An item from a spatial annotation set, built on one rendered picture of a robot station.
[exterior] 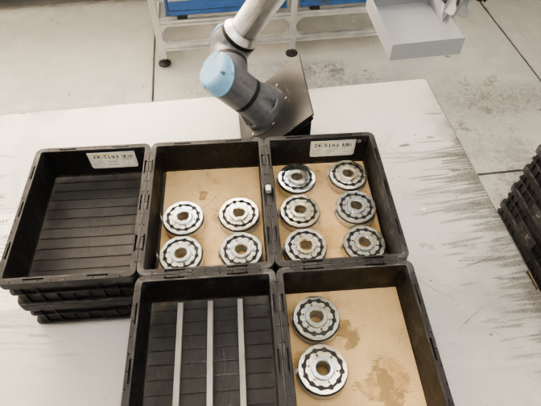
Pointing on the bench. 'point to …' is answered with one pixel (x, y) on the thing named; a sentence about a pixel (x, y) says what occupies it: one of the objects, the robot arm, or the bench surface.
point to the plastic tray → (415, 28)
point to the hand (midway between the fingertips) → (445, 15)
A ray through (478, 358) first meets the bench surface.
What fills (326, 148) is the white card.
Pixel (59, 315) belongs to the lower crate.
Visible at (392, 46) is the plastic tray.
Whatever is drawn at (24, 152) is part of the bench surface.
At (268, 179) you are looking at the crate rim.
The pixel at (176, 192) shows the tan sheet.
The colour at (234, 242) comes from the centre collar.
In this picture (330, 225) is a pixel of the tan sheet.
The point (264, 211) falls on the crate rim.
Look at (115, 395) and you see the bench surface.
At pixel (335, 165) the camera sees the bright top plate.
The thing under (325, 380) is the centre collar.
